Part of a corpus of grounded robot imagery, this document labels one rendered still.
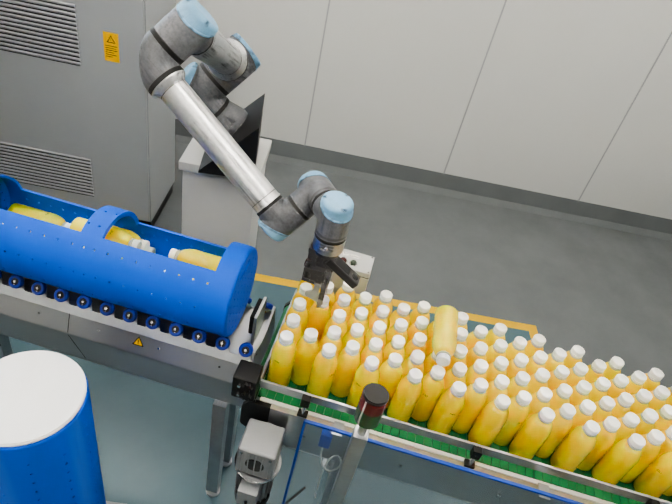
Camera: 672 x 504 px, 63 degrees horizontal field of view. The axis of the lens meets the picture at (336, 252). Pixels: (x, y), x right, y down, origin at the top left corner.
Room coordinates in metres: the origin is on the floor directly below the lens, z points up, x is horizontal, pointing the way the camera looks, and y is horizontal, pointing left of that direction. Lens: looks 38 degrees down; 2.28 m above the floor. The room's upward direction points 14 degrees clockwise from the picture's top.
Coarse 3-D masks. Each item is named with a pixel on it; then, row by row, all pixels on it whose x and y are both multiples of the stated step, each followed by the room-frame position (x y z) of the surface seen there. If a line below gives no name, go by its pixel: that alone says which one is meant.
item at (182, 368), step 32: (0, 320) 1.14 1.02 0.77; (32, 320) 1.11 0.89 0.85; (64, 320) 1.11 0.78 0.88; (64, 352) 1.17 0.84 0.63; (96, 352) 1.13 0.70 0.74; (128, 352) 1.09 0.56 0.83; (160, 352) 1.09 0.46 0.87; (192, 352) 1.09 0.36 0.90; (256, 352) 1.11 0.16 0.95; (192, 384) 1.12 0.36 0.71; (224, 384) 1.07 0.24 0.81
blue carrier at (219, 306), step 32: (0, 192) 1.36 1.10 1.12; (32, 192) 1.39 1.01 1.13; (0, 224) 1.15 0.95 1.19; (32, 224) 1.16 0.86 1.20; (96, 224) 1.20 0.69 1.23; (128, 224) 1.37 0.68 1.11; (0, 256) 1.11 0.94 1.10; (32, 256) 1.11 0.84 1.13; (64, 256) 1.11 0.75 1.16; (96, 256) 1.12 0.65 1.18; (128, 256) 1.13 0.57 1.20; (160, 256) 1.15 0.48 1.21; (224, 256) 1.19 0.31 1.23; (256, 256) 1.32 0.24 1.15; (64, 288) 1.12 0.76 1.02; (96, 288) 1.09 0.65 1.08; (128, 288) 1.09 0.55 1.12; (160, 288) 1.09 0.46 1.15; (192, 288) 1.10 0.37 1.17; (224, 288) 1.11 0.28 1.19; (192, 320) 1.07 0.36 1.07; (224, 320) 1.07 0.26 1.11
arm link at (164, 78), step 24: (144, 48) 1.41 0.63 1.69; (144, 72) 1.39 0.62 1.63; (168, 72) 1.39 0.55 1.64; (168, 96) 1.37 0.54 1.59; (192, 96) 1.39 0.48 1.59; (192, 120) 1.35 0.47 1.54; (216, 120) 1.39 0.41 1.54; (216, 144) 1.33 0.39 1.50; (240, 168) 1.31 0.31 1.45; (240, 192) 1.30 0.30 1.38; (264, 192) 1.29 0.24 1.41; (264, 216) 1.26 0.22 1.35; (288, 216) 1.27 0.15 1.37
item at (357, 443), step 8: (352, 432) 0.84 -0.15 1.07; (368, 432) 0.82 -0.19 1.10; (352, 440) 0.80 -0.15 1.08; (360, 440) 0.80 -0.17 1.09; (352, 448) 0.80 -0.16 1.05; (360, 448) 0.80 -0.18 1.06; (344, 456) 0.82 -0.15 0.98; (352, 456) 0.80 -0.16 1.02; (360, 456) 0.80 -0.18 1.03; (344, 464) 0.80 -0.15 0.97; (352, 464) 0.80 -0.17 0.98; (344, 472) 0.80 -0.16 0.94; (352, 472) 0.80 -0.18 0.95; (336, 480) 0.80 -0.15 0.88; (344, 480) 0.80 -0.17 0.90; (336, 488) 0.80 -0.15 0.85; (344, 488) 0.80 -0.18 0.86; (336, 496) 0.80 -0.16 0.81; (344, 496) 0.80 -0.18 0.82
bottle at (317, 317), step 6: (312, 306) 1.24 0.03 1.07; (312, 312) 1.22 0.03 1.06; (318, 312) 1.22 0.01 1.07; (324, 312) 1.22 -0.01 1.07; (330, 312) 1.25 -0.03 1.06; (312, 318) 1.22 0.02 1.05; (318, 318) 1.21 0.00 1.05; (324, 318) 1.22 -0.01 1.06; (312, 324) 1.21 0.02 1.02; (318, 324) 1.21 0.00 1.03; (324, 324) 1.22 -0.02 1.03; (318, 330) 1.21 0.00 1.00; (318, 336) 1.21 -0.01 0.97
